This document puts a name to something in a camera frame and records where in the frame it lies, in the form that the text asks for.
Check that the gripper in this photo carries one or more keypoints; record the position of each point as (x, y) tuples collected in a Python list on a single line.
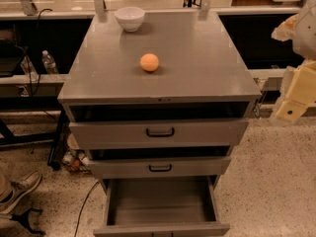
[(305, 34)]

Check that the grey bottom drawer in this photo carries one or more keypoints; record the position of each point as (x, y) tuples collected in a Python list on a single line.
[(161, 207)]

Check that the grey drawer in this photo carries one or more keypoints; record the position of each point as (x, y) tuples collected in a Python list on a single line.
[(159, 167), (158, 133), (161, 207)]

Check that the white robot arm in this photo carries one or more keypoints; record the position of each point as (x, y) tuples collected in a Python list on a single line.
[(301, 30)]

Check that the grey top drawer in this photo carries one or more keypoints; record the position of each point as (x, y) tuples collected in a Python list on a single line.
[(158, 133)]

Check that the grey drawer cabinet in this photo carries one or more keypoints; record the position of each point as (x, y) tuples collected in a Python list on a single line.
[(200, 76)]

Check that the grey middle drawer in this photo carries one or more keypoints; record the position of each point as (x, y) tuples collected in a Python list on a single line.
[(159, 167)]

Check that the orange ball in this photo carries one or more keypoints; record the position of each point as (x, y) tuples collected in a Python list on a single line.
[(149, 62)]

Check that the white bowl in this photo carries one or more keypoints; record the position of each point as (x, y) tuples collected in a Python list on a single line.
[(130, 18)]

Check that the clutter basket under table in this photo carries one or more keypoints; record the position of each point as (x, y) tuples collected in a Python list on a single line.
[(75, 159)]

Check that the clear plastic water bottle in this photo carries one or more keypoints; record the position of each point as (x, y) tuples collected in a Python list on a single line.
[(49, 63)]

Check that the black chair base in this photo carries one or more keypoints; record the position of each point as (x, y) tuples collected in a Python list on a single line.
[(23, 219)]

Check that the grey sneaker shoe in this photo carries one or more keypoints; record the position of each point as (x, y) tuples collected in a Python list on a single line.
[(11, 192)]

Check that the black table leg frame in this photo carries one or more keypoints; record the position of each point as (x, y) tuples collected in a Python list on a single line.
[(9, 139)]

